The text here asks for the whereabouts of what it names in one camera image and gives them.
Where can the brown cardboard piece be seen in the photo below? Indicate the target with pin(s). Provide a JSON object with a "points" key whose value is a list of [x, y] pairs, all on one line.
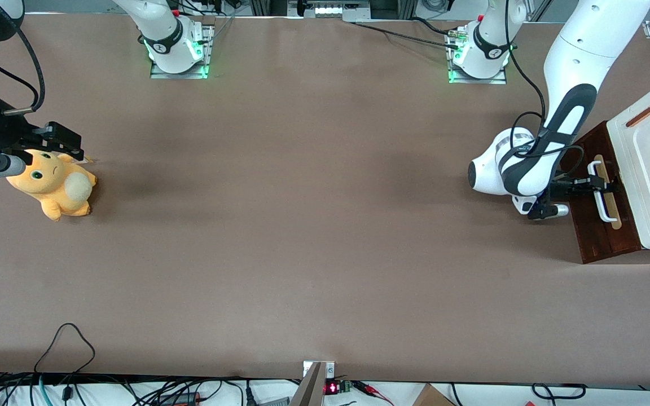
{"points": [[432, 397]]}

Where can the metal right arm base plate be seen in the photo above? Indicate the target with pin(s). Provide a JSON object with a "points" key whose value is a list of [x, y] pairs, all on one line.
{"points": [[158, 73]]}

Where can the red digit display module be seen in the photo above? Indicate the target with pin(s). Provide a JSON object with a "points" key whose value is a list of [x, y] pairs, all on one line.
{"points": [[332, 387]]}

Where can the small metal mount bracket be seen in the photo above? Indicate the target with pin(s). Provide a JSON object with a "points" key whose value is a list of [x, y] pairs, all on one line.
{"points": [[329, 369]]}

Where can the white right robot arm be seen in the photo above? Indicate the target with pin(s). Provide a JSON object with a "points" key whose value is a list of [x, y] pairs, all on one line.
{"points": [[161, 34]]}

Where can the black power adapter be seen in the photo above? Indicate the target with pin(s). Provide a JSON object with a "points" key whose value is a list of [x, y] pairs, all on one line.
{"points": [[181, 398]]}

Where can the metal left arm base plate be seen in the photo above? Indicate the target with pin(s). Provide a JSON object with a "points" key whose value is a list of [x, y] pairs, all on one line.
{"points": [[500, 80]]}

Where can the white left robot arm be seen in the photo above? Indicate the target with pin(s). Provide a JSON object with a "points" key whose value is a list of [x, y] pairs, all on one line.
{"points": [[584, 45]]}

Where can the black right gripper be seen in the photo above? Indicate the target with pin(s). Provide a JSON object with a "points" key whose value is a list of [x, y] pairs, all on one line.
{"points": [[13, 131]]}

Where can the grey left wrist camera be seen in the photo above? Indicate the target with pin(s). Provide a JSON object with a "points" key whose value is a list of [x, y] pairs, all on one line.
{"points": [[553, 212]]}

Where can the reddish brown wooden strip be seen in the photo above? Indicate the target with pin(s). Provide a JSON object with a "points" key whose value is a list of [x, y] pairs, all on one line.
{"points": [[646, 113]]}

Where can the orange plush toy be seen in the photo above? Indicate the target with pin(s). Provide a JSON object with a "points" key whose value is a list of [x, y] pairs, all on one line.
{"points": [[60, 194]]}

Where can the device with white lights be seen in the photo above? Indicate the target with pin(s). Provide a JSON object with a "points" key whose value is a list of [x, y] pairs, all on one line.
{"points": [[330, 10]]}

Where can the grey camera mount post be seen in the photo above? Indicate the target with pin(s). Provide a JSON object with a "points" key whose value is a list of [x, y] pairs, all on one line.
{"points": [[309, 392]]}

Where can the aluminium frame profile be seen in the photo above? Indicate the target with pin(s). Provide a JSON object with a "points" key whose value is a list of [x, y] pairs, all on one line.
{"points": [[260, 7]]}

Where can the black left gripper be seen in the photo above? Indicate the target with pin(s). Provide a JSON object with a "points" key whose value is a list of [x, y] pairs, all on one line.
{"points": [[569, 185]]}

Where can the red clip leads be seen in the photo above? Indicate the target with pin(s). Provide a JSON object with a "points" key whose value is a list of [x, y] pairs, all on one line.
{"points": [[367, 387]]}

